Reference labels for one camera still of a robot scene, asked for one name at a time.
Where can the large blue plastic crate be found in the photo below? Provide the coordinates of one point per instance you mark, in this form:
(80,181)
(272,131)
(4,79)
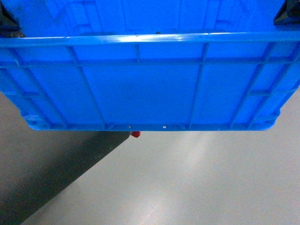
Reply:
(149,65)

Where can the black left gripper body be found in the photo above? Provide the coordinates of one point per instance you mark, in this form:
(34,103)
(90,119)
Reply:
(9,27)

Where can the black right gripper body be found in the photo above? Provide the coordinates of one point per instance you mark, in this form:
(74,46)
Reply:
(288,14)

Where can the red round knob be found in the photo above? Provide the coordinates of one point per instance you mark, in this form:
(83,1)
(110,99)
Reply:
(135,134)

